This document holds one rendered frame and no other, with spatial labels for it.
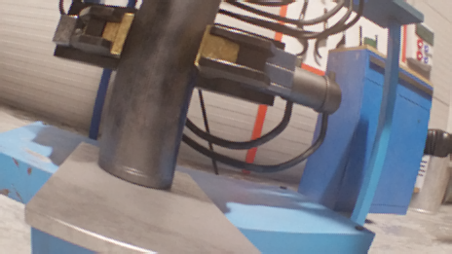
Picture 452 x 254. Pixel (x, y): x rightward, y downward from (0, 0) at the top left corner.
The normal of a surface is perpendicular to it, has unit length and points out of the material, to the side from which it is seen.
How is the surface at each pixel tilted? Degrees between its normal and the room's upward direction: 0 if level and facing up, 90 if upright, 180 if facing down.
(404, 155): 90
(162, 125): 90
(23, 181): 90
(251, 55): 90
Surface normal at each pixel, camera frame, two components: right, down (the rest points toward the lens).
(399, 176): 0.23, 0.07
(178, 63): 0.60, 0.16
